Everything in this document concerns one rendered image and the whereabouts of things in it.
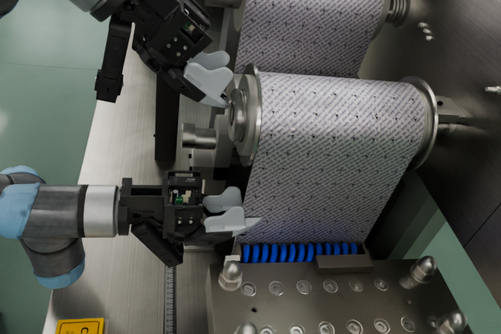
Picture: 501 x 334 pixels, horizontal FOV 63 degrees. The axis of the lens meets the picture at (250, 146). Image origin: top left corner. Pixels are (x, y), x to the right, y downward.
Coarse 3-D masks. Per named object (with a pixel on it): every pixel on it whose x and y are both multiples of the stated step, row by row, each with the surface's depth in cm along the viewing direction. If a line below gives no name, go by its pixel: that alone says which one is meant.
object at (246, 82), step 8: (240, 80) 60; (248, 80) 55; (240, 88) 60; (248, 88) 54; (248, 96) 54; (248, 104) 54; (424, 104) 59; (248, 112) 54; (424, 112) 59; (248, 120) 54; (424, 120) 58; (248, 128) 54; (424, 128) 58; (248, 136) 54; (424, 136) 59; (240, 144) 59; (248, 144) 55; (240, 152) 58; (416, 152) 60
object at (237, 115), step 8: (232, 96) 59; (240, 96) 56; (232, 104) 59; (240, 104) 55; (232, 112) 58; (240, 112) 55; (232, 120) 58; (240, 120) 55; (232, 128) 58; (240, 128) 55; (232, 136) 57; (240, 136) 57
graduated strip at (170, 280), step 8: (168, 272) 77; (176, 272) 77; (168, 280) 76; (176, 280) 76; (168, 288) 74; (176, 288) 75; (168, 296) 73; (176, 296) 74; (168, 304) 72; (176, 304) 72; (168, 312) 71; (176, 312) 71; (168, 320) 70; (176, 320) 70; (168, 328) 69; (176, 328) 69
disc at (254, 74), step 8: (248, 64) 58; (248, 72) 58; (256, 72) 54; (256, 80) 53; (256, 88) 52; (256, 96) 52; (256, 104) 52; (256, 112) 52; (256, 120) 52; (256, 128) 52; (256, 136) 52; (256, 144) 53; (248, 152) 56; (240, 160) 61; (248, 160) 56
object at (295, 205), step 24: (264, 168) 58; (264, 192) 61; (288, 192) 62; (312, 192) 62; (336, 192) 63; (360, 192) 64; (384, 192) 65; (264, 216) 65; (288, 216) 66; (312, 216) 66; (336, 216) 67; (360, 216) 68; (240, 240) 68; (264, 240) 69; (288, 240) 70; (312, 240) 71; (336, 240) 72; (360, 240) 73
